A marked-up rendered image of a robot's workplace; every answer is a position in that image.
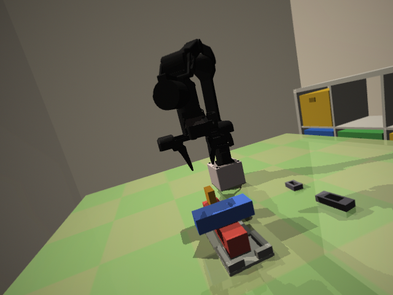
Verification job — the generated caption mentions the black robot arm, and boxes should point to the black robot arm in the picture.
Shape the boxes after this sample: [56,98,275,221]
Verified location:
[153,39,235,166]

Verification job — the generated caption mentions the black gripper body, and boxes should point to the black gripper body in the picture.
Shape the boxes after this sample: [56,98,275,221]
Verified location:
[157,104,234,152]

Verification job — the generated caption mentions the blue long rectangular block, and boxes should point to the blue long rectangular block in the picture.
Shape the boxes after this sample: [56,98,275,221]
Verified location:
[192,194,255,235]

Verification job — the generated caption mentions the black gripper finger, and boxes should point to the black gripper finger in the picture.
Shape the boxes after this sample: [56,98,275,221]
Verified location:
[206,135,223,165]
[172,145,193,171]

